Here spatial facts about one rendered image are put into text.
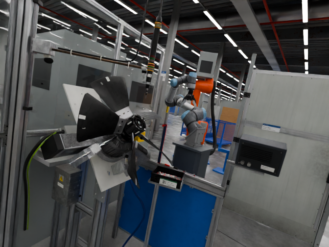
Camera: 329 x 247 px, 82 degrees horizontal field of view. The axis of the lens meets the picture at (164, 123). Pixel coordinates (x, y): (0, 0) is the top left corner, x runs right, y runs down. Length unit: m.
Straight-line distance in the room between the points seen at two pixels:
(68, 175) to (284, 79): 2.55
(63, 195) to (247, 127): 2.27
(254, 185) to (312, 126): 1.00
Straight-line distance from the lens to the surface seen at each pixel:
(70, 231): 1.64
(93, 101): 0.96
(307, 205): 3.01
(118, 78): 1.27
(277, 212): 3.04
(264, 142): 1.32
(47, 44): 1.32
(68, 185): 1.34
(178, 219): 1.68
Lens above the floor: 1.38
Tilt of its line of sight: 7 degrees down
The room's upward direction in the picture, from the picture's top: 11 degrees clockwise
